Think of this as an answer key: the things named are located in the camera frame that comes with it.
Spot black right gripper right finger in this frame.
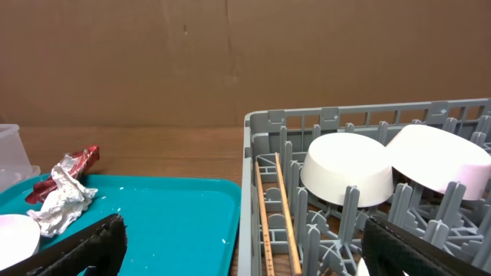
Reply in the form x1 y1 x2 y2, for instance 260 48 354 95
361 216 490 276

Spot small white cup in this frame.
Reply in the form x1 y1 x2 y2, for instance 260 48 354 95
355 258 370 276

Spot teal serving tray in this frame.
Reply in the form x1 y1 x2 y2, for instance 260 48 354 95
1 175 241 275

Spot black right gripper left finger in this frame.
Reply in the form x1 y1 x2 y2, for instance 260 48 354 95
1 213 127 276

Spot red snack wrapper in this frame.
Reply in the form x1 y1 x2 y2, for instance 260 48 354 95
25 145 100 204

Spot white tissue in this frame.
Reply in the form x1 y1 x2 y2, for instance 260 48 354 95
27 165 98 238

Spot large white plate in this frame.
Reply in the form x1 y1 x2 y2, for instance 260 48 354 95
0 214 41 270

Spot small pink plate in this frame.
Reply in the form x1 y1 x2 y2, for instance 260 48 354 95
387 124 490 201

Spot white bowl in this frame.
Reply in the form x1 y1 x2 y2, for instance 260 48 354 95
300 133 394 208

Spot clear plastic bin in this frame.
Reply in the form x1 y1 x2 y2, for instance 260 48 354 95
0 124 41 192

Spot wooden chopstick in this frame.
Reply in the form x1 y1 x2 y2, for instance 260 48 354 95
275 153 302 276
255 162 275 276

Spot grey dishwasher rack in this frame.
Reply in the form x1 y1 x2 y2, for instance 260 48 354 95
238 99 490 276

